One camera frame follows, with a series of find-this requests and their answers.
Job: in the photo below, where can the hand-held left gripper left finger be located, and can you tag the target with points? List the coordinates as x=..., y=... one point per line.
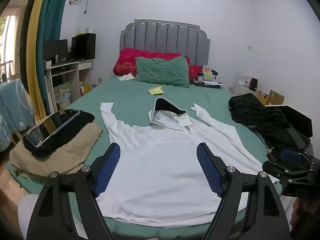
x=110, y=165

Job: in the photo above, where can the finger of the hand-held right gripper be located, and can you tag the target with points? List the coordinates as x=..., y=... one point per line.
x=291, y=156
x=297, y=138

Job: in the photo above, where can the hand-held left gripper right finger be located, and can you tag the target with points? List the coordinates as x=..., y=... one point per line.
x=208, y=166

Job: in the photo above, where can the white hoodie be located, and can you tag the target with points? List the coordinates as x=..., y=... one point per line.
x=160, y=160

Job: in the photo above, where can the pile of black clothes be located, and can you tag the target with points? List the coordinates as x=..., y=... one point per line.
x=260, y=116

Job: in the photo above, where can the person's right hand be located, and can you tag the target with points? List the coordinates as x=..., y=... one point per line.
x=303, y=213

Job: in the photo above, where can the large black box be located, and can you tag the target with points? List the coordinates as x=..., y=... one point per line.
x=297, y=116

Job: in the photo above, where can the folded beige garment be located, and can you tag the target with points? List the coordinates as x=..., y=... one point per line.
x=65, y=152

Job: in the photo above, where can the cardboard box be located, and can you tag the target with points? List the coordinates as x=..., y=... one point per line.
x=272, y=97

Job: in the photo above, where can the folded black garment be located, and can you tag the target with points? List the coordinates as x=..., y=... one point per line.
x=83, y=118

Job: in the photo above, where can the tablet computer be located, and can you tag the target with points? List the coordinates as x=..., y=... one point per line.
x=53, y=127

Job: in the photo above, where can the small black box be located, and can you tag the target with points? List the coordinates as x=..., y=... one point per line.
x=253, y=83

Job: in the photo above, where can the bed with green sheet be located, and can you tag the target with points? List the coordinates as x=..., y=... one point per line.
x=140, y=92

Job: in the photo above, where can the waste bin with bag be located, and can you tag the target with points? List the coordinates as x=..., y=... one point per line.
x=62, y=99

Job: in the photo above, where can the yellow small packet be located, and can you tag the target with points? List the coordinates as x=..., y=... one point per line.
x=156, y=90

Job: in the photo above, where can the small white patterned cloth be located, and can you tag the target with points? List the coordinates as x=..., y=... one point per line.
x=126, y=77

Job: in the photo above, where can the clutter of books and packets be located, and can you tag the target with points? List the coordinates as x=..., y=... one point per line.
x=208, y=76

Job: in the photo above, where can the white computer desk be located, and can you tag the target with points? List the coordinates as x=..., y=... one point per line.
x=70, y=73

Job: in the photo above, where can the green pillow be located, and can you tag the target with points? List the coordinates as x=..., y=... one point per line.
x=162, y=71

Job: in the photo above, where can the blue printed cloth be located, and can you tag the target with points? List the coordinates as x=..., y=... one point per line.
x=15, y=107

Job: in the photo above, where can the black computer tower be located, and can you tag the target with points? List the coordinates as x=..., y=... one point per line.
x=83, y=45

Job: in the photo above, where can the black computer monitor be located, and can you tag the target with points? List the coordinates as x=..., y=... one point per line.
x=56, y=48

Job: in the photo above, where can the grey padded headboard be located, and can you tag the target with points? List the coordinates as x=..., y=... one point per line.
x=165, y=38

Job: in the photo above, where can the yellow curtain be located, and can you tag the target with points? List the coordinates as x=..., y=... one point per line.
x=33, y=50

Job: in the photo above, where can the teal curtain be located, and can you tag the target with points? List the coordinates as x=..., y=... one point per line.
x=51, y=30

